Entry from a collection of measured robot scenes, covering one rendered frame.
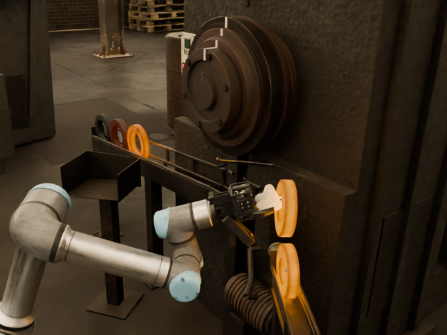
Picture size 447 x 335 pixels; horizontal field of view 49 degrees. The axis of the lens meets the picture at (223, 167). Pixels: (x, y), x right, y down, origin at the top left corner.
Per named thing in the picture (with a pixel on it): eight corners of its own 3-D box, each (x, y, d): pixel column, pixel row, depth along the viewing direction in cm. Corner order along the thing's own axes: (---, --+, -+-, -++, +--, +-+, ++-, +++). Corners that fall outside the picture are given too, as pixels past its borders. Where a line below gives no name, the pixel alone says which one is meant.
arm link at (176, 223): (161, 232, 137) (153, 206, 133) (199, 223, 136) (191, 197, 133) (159, 247, 129) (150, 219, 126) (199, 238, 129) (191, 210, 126)
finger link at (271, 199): (289, 188, 126) (253, 196, 126) (293, 207, 128) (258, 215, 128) (287, 183, 128) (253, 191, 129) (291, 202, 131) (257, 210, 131)
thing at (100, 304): (98, 283, 246) (86, 150, 219) (146, 294, 240) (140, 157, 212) (75, 308, 228) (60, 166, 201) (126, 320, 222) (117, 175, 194)
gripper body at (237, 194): (253, 191, 125) (207, 202, 125) (259, 220, 128) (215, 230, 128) (249, 179, 132) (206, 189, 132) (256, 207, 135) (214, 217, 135)
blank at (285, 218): (289, 172, 136) (277, 171, 136) (300, 191, 122) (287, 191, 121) (283, 223, 141) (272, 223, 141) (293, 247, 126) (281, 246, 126)
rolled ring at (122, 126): (122, 120, 241) (128, 119, 243) (106, 117, 255) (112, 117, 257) (127, 157, 245) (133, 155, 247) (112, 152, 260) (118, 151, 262)
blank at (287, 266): (289, 298, 145) (277, 298, 145) (285, 244, 148) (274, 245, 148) (302, 299, 130) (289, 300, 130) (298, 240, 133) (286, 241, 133)
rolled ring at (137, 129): (124, 125, 243) (130, 124, 245) (130, 162, 246) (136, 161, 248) (139, 123, 228) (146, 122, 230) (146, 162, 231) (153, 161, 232)
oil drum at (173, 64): (202, 112, 534) (203, 28, 499) (237, 126, 491) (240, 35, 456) (155, 121, 499) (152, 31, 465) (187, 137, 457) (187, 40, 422)
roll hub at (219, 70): (191, 119, 180) (191, 42, 169) (240, 140, 160) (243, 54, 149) (179, 121, 177) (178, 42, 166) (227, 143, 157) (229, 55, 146)
